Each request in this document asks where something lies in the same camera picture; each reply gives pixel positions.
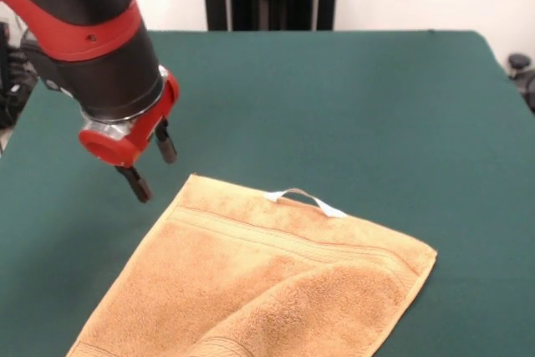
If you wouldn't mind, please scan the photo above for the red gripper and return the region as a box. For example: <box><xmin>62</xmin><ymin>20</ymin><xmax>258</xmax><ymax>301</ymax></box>
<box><xmin>78</xmin><ymin>66</ymin><xmax>181</xmax><ymax>205</ymax></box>

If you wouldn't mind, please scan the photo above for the black equipment with cables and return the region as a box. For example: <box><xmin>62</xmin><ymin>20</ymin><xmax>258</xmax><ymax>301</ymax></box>
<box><xmin>0</xmin><ymin>20</ymin><xmax>43</xmax><ymax>129</ymax></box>

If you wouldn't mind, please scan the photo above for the dark green table cloth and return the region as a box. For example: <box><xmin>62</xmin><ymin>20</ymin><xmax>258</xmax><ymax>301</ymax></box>
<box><xmin>0</xmin><ymin>29</ymin><xmax>535</xmax><ymax>357</ymax></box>

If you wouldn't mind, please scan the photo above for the tan terry towel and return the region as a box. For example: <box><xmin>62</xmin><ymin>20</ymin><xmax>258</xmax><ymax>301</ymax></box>
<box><xmin>64</xmin><ymin>172</ymin><xmax>439</xmax><ymax>357</ymax></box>

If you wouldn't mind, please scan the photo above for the dark stand base foot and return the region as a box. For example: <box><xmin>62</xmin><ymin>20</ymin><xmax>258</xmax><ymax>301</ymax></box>
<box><xmin>507</xmin><ymin>53</ymin><xmax>535</xmax><ymax>115</ymax></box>

